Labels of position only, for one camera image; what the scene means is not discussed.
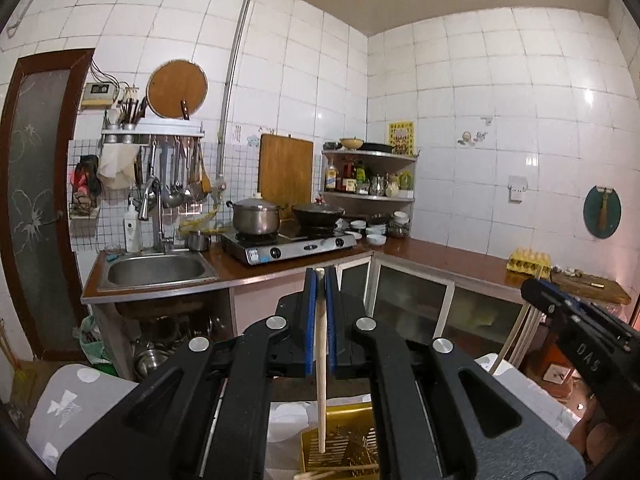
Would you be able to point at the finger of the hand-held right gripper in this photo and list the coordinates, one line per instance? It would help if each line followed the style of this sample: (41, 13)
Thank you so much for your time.
(537, 296)
(587, 305)

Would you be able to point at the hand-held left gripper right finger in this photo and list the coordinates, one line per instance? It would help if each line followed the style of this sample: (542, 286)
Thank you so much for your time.
(332, 325)

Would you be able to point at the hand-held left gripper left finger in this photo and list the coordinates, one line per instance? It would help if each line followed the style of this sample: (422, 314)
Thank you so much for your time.
(311, 325)

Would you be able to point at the pale wooden chopstick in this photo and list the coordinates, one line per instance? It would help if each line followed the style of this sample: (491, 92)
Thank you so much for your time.
(321, 360)

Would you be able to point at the yellow slotted utensil holder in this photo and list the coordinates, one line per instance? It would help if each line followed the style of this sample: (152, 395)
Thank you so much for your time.
(345, 435)

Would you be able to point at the person's right forearm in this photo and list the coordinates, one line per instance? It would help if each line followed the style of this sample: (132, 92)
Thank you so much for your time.
(597, 432)

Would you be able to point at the row of hanging kitchen utensils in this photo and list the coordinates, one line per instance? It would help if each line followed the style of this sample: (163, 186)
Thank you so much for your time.
(172, 175)

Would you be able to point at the rack cup with utensils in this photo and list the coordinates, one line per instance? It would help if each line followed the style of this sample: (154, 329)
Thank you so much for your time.
(131, 112)

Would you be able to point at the thick wooden chopping block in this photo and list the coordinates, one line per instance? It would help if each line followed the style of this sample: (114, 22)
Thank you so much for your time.
(590, 287)

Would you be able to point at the yellow egg carton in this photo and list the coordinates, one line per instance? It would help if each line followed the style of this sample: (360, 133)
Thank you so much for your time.
(527, 262)

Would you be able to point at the red brown box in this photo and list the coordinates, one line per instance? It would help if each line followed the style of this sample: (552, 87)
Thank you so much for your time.
(552, 365)

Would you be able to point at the steel gas stove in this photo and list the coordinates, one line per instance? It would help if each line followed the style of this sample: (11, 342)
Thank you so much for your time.
(290, 250)

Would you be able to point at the green round board with brush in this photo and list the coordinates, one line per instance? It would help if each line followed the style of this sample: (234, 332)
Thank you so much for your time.
(592, 212)

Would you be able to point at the kitchen counter with cabinets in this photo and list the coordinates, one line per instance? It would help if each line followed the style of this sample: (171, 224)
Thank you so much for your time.
(450, 265)

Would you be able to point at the stack of white bowls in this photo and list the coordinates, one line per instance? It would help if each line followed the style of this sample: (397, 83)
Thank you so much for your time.
(372, 232)

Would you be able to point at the black wok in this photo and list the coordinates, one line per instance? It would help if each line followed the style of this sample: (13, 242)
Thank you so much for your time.
(317, 214)

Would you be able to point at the glass jar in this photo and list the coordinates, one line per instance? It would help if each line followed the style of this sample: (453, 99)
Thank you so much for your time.
(399, 225)

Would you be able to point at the steel pot with lid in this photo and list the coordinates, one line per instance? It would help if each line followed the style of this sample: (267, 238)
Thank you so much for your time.
(255, 217)

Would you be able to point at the small steel pot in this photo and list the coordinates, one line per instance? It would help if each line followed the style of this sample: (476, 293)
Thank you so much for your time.
(199, 241)

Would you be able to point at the row of condiment bottles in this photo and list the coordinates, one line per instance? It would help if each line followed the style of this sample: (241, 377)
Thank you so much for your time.
(350, 180)

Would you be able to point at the rectangular wooden cutting board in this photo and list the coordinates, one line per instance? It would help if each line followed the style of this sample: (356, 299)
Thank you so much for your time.
(285, 170)

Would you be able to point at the steel bowls under sink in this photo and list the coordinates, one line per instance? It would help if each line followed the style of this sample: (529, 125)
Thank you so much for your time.
(155, 355)

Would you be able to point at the steel sink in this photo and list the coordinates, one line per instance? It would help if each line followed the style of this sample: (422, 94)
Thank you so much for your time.
(155, 271)

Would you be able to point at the beige bowl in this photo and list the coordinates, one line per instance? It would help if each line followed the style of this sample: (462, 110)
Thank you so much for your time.
(351, 143)

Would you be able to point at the black shallow pan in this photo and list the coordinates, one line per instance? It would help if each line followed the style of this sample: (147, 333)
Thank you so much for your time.
(377, 147)

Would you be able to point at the steel faucet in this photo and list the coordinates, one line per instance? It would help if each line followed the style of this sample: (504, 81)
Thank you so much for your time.
(160, 220)

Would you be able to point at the white soap bottle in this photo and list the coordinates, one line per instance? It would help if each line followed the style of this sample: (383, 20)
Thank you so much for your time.
(132, 232)

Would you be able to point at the green plastic bag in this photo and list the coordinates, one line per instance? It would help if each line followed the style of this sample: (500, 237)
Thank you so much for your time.
(97, 347)

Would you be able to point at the grey polar bear tablecloth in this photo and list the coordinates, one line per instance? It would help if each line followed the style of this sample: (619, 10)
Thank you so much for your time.
(75, 400)

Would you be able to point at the beige hanging cloth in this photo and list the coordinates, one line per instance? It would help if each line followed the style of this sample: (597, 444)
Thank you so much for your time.
(117, 167)

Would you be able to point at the round wooden board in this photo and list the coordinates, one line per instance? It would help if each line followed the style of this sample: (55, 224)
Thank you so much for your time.
(176, 87)

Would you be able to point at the thin wooden sticks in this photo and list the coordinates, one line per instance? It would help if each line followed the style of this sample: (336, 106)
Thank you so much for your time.
(10, 350)

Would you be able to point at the brown frosted glass door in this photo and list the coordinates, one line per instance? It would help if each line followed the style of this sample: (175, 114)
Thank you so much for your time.
(35, 200)

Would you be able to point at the wall sticker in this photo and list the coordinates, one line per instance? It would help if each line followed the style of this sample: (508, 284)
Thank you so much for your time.
(472, 136)

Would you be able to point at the corner wall shelf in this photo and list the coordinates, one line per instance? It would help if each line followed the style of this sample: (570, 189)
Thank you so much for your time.
(370, 155)

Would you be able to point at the yellow wall poster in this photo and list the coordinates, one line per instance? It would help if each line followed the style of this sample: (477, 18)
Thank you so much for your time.
(401, 137)

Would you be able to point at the metal wall rack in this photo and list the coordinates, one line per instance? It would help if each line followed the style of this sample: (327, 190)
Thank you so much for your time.
(155, 132)

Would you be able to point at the wall electrical box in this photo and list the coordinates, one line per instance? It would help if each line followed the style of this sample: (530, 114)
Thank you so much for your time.
(99, 95)

